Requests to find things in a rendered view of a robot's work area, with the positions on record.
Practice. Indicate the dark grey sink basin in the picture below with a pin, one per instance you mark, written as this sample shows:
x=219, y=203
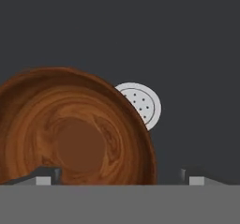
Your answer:
x=175, y=34

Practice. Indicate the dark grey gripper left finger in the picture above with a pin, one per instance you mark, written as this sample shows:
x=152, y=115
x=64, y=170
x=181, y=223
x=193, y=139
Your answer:
x=47, y=174

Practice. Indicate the brown wooden bowl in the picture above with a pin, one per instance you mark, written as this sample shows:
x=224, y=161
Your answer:
x=78, y=131

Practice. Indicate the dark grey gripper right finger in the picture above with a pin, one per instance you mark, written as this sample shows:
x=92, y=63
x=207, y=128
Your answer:
x=196, y=174

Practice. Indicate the white round sink drain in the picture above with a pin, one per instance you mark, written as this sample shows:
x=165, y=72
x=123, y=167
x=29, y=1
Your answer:
x=144, y=102

